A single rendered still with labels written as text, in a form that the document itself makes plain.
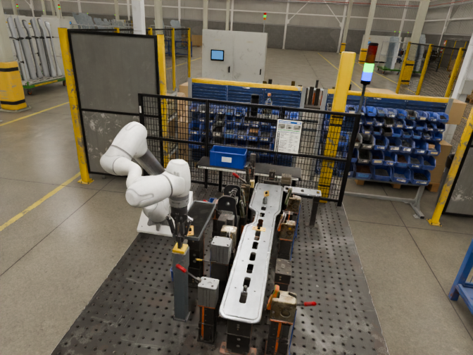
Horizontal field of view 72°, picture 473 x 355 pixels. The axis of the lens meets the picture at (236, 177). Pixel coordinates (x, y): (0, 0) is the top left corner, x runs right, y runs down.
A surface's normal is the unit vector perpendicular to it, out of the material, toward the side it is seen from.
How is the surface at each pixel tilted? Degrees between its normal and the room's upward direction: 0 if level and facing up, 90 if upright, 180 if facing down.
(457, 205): 91
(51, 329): 0
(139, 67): 90
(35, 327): 0
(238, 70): 90
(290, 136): 90
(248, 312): 0
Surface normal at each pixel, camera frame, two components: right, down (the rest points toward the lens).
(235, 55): -0.15, 0.41
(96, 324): 0.06, -0.91
